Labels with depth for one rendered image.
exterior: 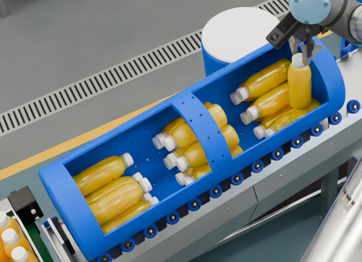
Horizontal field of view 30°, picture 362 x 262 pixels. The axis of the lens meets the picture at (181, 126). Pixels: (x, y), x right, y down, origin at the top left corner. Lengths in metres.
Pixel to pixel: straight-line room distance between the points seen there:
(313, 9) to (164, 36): 2.40
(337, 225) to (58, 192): 0.86
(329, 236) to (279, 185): 1.04
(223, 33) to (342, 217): 1.33
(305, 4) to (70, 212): 0.77
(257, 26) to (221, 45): 0.15
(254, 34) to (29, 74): 1.91
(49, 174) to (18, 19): 2.61
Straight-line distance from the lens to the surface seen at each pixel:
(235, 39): 2.29
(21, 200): 2.06
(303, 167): 2.14
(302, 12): 1.58
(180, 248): 2.03
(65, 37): 4.07
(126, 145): 2.00
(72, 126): 3.56
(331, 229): 1.09
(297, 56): 1.90
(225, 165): 1.85
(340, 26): 1.62
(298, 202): 2.92
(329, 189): 2.80
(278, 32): 1.78
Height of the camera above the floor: 2.59
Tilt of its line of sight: 49 degrees down
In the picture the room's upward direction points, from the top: 12 degrees counter-clockwise
